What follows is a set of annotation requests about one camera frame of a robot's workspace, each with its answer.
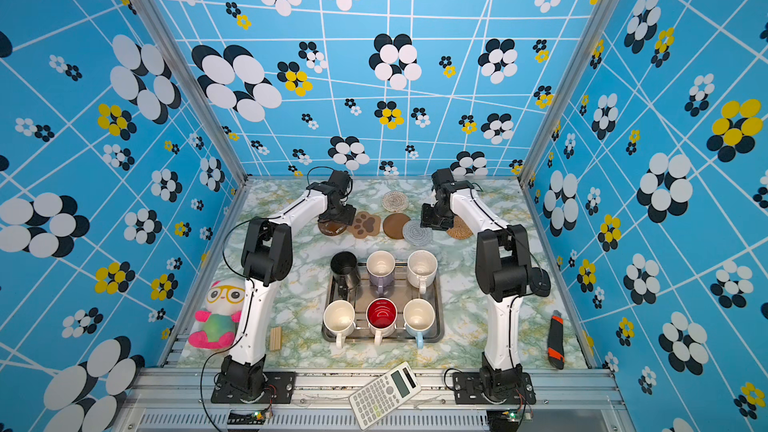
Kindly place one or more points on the lavender ceramic mug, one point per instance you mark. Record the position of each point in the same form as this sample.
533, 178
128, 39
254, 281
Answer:
380, 266

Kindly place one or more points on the dark brown round coaster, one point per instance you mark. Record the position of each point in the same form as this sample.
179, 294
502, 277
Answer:
331, 228

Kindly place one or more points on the orange black utility knife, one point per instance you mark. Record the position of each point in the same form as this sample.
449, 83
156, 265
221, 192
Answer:
555, 341

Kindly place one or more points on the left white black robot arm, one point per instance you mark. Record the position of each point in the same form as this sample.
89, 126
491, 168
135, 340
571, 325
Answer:
266, 259

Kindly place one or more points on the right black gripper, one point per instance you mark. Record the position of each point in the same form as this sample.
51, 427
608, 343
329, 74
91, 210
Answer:
427, 222

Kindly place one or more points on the red interior mug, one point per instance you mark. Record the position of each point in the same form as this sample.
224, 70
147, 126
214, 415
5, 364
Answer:
381, 316

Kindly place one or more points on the white scientific calculator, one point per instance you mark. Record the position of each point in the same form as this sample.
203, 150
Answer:
383, 395

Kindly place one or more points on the black metal cup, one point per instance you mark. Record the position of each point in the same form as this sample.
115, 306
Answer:
344, 267

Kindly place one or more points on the tan wicker round coaster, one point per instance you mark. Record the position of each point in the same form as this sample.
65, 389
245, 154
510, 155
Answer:
460, 230

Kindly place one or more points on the small wooden block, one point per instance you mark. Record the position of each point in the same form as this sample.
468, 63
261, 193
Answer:
275, 339

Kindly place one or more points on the cork paw print coaster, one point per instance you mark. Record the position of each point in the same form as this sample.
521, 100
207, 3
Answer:
365, 225

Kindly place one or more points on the black computer mouse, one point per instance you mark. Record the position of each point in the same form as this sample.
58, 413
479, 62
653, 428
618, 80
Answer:
539, 282

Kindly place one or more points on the brown wooden round coaster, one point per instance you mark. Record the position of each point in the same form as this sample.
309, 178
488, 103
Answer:
393, 225

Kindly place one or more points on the multicolour woven round coaster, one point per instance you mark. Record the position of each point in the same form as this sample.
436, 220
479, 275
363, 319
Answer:
395, 201

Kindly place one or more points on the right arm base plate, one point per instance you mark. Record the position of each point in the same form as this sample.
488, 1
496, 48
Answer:
475, 388

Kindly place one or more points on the grey woven round coaster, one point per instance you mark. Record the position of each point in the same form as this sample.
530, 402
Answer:
416, 235

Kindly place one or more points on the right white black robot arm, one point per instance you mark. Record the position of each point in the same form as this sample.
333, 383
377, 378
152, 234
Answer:
503, 272

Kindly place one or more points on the aluminium front frame rail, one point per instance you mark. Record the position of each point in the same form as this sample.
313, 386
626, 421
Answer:
320, 400

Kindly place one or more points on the right green circuit board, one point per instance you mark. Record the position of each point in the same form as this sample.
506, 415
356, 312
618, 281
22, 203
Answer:
504, 418

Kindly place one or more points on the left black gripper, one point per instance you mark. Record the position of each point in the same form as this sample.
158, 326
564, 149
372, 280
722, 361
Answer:
348, 217

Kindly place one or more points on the cream mug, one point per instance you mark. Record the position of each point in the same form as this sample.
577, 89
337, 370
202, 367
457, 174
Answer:
422, 268
339, 319

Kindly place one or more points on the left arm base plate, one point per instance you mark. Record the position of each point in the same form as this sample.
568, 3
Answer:
261, 388

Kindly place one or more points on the light blue handled mug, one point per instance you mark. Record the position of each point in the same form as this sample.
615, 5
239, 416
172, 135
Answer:
419, 316

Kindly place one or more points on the plush toy with glasses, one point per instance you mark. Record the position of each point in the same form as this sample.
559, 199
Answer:
220, 315

